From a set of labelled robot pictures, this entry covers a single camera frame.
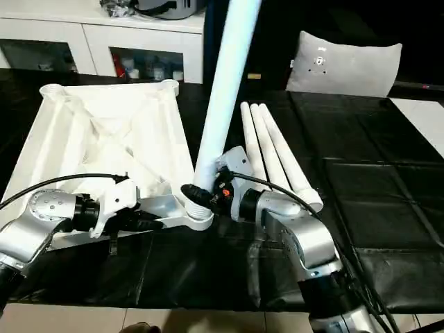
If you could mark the black crumpled bag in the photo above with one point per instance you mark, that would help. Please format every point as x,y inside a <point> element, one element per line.
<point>118,8</point>

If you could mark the small white jar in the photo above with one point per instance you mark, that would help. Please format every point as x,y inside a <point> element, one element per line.
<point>132,73</point>
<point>177,75</point>

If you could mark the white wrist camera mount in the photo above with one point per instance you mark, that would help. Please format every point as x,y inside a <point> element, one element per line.
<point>239,159</point>
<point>118,197</point>

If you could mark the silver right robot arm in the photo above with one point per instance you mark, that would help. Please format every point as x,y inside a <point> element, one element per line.
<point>305,236</point>

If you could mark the white cabinet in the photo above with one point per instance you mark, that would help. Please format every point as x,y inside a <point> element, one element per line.
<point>93,34</point>

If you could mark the white plastic table top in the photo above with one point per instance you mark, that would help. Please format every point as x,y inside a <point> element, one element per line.
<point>104,114</point>

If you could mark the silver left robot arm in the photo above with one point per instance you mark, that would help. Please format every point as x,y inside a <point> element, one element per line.
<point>34,225</point>

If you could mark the small brass object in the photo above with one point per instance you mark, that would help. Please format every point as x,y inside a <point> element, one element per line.
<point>254,76</point>

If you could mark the black thin rod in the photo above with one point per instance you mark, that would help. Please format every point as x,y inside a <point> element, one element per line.
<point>433,326</point>

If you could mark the black bar pink mark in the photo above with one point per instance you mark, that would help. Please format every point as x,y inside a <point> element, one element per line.
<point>419,89</point>

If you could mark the white plastic table leg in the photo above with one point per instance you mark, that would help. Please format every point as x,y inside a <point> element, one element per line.
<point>225,86</point>
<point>281,138</point>
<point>267,138</point>
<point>253,138</point>

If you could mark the white flat board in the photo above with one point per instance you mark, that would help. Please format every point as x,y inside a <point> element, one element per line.
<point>419,118</point>

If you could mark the red bottle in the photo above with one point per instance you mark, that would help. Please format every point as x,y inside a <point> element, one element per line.
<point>119,66</point>

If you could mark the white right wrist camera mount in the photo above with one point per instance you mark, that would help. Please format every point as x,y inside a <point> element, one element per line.
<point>239,159</point>

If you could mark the black mat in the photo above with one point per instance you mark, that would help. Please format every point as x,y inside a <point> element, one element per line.
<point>364,156</point>

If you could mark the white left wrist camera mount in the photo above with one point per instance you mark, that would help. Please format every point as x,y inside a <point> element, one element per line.
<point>118,197</point>

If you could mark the grey pillow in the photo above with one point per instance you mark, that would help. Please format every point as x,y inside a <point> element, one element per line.
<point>343,66</point>

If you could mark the brown round object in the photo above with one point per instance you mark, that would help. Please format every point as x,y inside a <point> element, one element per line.
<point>142,327</point>

